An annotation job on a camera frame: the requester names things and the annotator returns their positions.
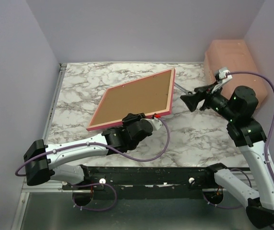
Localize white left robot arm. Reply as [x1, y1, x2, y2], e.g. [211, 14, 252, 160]
[23, 114, 162, 189]

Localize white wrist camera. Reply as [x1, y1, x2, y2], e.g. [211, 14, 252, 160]
[144, 116, 163, 131]
[211, 67, 232, 94]

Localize brown backing board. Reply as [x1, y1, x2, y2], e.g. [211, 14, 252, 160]
[90, 70, 173, 127]

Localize translucent orange plastic box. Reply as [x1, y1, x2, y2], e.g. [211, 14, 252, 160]
[203, 39, 268, 108]

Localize pink photo frame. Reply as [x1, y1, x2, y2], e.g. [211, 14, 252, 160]
[86, 68, 176, 132]

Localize aluminium extrusion rail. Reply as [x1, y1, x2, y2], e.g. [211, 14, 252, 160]
[22, 181, 66, 192]

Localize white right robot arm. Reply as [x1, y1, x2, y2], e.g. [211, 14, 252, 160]
[180, 85, 274, 229]

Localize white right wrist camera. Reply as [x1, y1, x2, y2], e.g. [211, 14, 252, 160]
[211, 67, 232, 94]

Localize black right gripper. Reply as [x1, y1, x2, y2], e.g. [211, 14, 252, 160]
[181, 80, 238, 121]

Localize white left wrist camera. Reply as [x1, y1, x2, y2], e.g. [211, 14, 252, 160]
[144, 116, 163, 131]

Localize silver ratchet wrench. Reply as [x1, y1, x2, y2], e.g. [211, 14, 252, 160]
[174, 82, 193, 94]

